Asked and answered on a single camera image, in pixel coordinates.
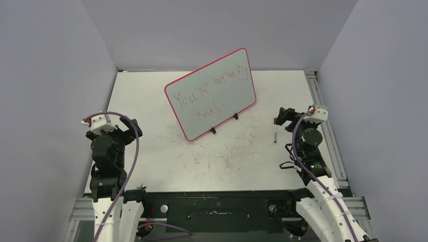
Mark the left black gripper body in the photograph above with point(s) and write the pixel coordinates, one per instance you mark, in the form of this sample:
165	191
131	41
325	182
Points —
126	136

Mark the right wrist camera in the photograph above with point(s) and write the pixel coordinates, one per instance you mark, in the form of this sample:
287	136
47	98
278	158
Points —
319	114

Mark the aluminium right rail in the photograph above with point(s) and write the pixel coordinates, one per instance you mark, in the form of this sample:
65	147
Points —
319	97

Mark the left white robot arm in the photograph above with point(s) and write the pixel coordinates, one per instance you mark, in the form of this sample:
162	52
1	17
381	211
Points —
117	211

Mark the pink framed whiteboard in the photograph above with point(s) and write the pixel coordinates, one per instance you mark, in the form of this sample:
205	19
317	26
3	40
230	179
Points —
212	94

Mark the white whiteboard marker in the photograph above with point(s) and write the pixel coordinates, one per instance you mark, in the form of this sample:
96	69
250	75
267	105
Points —
275	131

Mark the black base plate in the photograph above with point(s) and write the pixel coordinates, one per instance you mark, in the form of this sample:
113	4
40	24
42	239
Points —
241	211

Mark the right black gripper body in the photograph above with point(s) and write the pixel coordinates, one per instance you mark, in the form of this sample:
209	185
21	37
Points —
291	115

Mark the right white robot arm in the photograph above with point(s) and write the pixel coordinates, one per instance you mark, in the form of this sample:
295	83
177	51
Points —
320	203

